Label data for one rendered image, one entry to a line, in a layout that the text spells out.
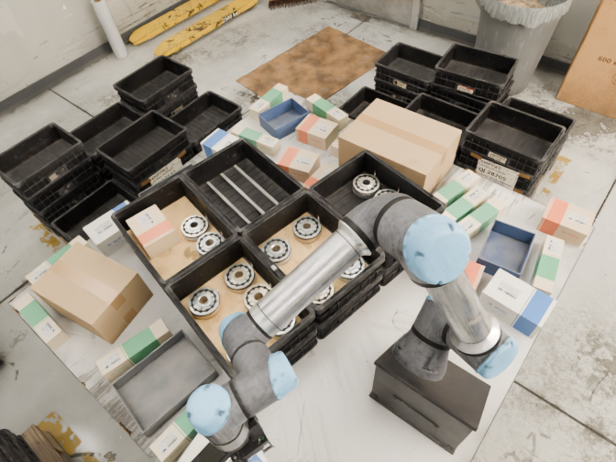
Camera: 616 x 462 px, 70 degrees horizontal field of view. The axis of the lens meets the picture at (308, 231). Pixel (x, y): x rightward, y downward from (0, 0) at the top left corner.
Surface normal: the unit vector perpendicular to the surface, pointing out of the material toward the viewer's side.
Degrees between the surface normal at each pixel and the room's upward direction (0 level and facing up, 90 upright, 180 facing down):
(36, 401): 0
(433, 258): 62
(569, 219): 0
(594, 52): 76
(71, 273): 0
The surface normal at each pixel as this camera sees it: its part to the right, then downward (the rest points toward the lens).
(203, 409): -0.14, -0.64
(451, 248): 0.37, 0.33
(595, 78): -0.61, 0.48
